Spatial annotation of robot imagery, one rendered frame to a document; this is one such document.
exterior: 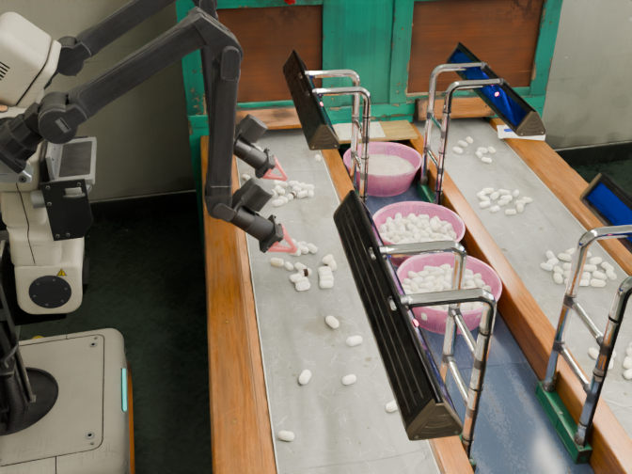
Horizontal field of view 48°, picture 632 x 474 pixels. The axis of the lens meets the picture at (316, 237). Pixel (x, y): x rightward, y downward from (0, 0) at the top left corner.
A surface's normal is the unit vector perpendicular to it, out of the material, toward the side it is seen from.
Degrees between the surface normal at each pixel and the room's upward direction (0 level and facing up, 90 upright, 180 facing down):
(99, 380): 0
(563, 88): 90
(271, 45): 90
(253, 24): 90
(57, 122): 93
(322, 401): 0
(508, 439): 0
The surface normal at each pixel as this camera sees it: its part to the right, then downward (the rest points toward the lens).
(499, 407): 0.00, -0.85
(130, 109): 0.24, 0.52
